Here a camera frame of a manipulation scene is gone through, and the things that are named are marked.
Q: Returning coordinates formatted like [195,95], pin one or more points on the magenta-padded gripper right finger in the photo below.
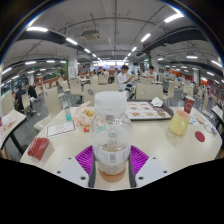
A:
[155,168]

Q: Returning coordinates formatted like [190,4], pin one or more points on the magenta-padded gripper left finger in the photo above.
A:
[68,168]

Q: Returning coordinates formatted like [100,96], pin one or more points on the clear white-capped drink bottle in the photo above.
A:
[111,133]

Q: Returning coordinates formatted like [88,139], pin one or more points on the white card with red border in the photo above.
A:
[61,128]

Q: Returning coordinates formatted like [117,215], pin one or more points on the pale yellow mug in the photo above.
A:
[179,124]

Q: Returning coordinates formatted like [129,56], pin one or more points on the small teal bottle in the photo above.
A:
[68,115]

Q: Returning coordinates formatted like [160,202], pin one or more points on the clear bag of fried food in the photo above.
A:
[83,116]

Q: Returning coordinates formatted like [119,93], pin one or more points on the flat round red coaster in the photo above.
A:
[200,136]

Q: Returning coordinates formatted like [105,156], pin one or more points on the dark food tray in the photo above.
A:
[146,111]

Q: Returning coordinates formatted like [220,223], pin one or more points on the crumpled white napkin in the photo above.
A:
[157,102]

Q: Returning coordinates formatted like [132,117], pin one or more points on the beige canteen chairs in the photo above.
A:
[53,100]

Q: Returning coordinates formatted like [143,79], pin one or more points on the red paper cup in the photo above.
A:
[189,105]

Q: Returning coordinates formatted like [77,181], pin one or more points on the white neighbouring table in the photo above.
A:
[11,121]

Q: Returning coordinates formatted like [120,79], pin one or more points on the black-edged neighbouring table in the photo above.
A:
[217,111]

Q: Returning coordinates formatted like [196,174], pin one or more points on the person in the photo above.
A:
[151,74]
[32,91]
[122,80]
[20,96]

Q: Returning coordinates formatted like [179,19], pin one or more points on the ceiling air conditioner unit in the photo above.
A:
[90,35]

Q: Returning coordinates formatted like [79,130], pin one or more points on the ceiling strip lights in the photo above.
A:
[36,29]

